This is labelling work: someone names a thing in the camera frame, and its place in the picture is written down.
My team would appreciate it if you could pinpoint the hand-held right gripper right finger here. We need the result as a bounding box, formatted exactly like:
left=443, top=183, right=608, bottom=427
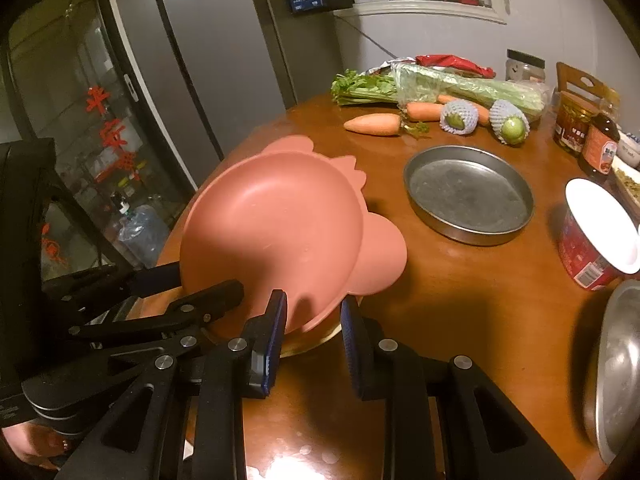
left=340, top=295, right=573, bottom=480

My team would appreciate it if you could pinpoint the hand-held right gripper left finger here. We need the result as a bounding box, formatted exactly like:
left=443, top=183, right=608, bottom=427
left=55, top=289, right=289, bottom=480

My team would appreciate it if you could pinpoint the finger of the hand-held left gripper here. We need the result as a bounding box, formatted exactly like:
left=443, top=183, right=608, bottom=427
left=67, top=280, right=246, bottom=361
left=42, top=260, right=183, bottom=311

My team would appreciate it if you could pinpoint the pink chicken-shaped plate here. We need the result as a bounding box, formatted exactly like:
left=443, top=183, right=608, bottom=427
left=257, top=135, right=408, bottom=297
left=179, top=152, right=365, bottom=335

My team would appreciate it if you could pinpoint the round metal pan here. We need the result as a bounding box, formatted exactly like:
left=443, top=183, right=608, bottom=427
left=403, top=145, right=535, bottom=247

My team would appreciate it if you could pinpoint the person's left hand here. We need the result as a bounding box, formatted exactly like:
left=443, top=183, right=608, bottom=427
left=0, top=425, right=68, bottom=470

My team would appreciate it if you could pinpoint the large water jug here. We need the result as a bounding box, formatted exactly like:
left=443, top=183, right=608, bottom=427
left=117, top=204, right=172, bottom=269

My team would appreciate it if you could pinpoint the red paper decoration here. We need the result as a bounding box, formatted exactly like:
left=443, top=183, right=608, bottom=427
left=85, top=85, right=149, bottom=184

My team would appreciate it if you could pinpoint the glass door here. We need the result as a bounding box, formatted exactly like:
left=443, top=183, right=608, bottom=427
left=0, top=0, right=201, bottom=281

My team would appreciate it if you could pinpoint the grey refrigerator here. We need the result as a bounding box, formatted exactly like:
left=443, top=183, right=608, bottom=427
left=112, top=0, right=331, bottom=192

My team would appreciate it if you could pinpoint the carrot with green top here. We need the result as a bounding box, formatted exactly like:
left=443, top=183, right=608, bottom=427
left=344, top=113, right=431, bottom=139

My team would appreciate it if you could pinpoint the orange carrot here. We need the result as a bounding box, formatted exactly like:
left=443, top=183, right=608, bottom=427
left=437, top=94, right=492, bottom=127
left=404, top=102, right=446, bottom=122

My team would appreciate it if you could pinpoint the green fruit in foam net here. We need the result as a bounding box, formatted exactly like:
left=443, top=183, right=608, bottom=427
left=489, top=100, right=530, bottom=146
left=439, top=100, right=480, bottom=136

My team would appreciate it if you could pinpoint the stainless steel bowl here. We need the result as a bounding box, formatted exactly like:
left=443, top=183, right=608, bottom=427
left=582, top=279, right=640, bottom=466

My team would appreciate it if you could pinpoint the red instant noodle cup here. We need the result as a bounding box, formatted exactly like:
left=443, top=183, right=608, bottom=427
left=557, top=178, right=640, bottom=292

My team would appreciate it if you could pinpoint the celery in plastic bag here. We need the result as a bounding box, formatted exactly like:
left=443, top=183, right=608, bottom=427
left=331, top=62, right=552, bottom=122

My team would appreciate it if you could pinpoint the red snack package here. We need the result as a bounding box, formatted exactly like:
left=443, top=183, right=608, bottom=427
left=367, top=54, right=497, bottom=79

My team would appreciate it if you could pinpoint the chili sauce glass jar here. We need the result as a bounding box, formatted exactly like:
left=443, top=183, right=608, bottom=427
left=552, top=91, right=601, bottom=154

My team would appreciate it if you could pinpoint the brown sauce bottle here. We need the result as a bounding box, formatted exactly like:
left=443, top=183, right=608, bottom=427
left=578, top=110, right=621, bottom=177

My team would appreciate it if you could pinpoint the white dish of pickled vegetables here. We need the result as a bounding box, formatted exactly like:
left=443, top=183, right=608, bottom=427
left=611, top=156, right=640, bottom=212

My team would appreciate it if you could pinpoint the clear jar with black lid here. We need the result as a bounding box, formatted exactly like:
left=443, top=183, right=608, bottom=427
left=505, top=49, right=547, bottom=84

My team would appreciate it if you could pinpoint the small patterned ceramic bowl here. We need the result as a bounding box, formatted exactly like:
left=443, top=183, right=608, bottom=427
left=616, top=130, right=640, bottom=169

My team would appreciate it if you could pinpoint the wooden chair with cutout back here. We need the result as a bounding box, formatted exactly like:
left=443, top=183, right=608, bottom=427
left=556, top=61, right=621, bottom=107

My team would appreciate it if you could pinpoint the thin wall wire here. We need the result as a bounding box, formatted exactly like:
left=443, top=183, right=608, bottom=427
left=345, top=17, right=402, bottom=59

